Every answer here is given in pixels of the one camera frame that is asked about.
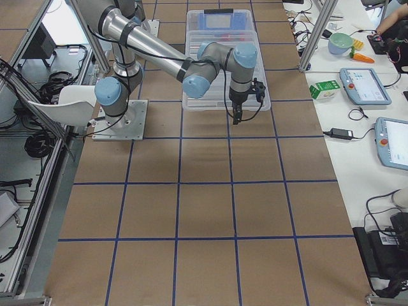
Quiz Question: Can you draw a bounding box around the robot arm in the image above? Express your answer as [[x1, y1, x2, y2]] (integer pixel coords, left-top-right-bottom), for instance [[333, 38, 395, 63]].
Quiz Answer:
[[78, 1, 265, 125]]

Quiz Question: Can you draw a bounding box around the toy carrot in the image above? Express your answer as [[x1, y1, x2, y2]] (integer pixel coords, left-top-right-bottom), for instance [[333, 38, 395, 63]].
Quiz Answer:
[[349, 47, 375, 64]]

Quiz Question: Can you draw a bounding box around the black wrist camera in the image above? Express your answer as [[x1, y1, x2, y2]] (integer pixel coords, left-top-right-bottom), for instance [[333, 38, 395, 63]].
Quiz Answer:
[[251, 78, 265, 104]]

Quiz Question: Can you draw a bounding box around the green blue bowl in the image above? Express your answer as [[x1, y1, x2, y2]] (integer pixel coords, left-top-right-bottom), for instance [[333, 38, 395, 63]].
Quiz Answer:
[[328, 33, 353, 55]]

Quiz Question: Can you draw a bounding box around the yellow toy corn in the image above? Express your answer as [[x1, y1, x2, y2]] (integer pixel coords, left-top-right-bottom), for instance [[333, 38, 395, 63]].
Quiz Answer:
[[352, 39, 364, 50]]

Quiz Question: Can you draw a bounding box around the green white carton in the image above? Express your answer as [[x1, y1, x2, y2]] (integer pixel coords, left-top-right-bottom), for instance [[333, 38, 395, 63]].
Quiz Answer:
[[309, 80, 340, 100]]

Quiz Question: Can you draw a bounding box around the white chair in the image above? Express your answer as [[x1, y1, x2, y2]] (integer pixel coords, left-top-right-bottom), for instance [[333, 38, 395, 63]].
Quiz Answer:
[[28, 85, 96, 126]]

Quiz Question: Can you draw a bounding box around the black power adapter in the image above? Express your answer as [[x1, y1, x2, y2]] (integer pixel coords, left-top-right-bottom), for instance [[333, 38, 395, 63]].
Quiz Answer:
[[330, 128, 354, 140]]

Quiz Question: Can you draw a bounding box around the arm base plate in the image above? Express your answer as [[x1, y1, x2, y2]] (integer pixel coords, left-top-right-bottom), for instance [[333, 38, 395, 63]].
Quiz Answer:
[[142, 19, 160, 37], [92, 99, 149, 141]]

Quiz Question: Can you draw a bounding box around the black box latch handle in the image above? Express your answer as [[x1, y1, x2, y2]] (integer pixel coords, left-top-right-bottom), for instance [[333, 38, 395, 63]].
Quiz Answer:
[[203, 8, 234, 15]]

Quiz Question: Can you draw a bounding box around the aluminium frame post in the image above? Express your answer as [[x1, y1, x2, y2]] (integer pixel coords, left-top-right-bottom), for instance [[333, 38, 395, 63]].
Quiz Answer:
[[298, 0, 338, 73]]

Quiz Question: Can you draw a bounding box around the clear plastic box lid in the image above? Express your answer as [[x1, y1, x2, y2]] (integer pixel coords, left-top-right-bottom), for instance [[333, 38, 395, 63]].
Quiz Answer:
[[182, 30, 267, 111]]

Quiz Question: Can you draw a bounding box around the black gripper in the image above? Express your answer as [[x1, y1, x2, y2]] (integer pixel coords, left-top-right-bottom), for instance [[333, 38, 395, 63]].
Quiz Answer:
[[229, 89, 248, 125]]

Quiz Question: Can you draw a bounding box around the teach pendant tablet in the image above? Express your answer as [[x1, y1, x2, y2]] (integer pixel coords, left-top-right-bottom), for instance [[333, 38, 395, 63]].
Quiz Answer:
[[339, 68, 391, 105], [374, 117, 408, 170]]

